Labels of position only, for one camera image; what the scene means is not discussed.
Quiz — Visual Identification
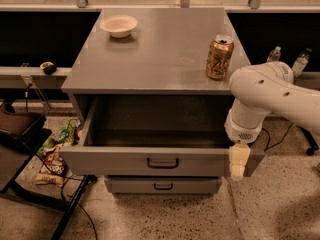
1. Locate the grey drawer cabinet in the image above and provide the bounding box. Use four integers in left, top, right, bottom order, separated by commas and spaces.
61, 7, 252, 196

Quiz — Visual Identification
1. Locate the black tray cart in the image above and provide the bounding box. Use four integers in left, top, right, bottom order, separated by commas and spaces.
0, 101, 93, 240

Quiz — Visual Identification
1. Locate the clear plastic water bottle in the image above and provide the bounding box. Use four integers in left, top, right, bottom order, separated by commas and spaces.
267, 46, 281, 62

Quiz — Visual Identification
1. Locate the black chair base leg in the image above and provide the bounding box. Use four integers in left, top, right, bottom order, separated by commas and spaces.
301, 128, 319, 156

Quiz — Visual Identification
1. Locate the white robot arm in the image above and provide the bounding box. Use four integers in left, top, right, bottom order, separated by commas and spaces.
225, 61, 320, 181

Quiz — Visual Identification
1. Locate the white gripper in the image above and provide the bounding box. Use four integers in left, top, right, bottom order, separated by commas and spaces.
224, 109, 264, 181

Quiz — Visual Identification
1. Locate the white paper bowl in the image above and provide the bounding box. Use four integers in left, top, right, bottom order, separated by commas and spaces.
100, 15, 138, 38

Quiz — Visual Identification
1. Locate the grey drawer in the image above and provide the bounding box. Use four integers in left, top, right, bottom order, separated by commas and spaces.
59, 95, 266, 178
105, 176, 222, 195

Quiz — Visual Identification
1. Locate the grey top drawer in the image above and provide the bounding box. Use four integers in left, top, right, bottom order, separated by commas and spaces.
59, 95, 266, 178

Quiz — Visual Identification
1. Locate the gold soda can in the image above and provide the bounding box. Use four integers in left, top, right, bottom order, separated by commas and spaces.
206, 34, 234, 80

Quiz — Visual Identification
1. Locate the chips snack bag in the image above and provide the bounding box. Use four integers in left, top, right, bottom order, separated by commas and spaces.
34, 146, 68, 187

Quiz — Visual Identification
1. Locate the small black round device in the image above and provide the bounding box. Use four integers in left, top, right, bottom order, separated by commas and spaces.
40, 62, 57, 75

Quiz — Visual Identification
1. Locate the black power cable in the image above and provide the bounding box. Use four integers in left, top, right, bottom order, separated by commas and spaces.
261, 122, 296, 152

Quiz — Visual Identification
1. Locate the green snack bag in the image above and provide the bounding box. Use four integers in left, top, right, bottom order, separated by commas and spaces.
38, 119, 79, 156

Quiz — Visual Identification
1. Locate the grey bottom drawer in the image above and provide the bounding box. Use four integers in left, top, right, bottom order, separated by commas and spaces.
105, 176, 222, 195

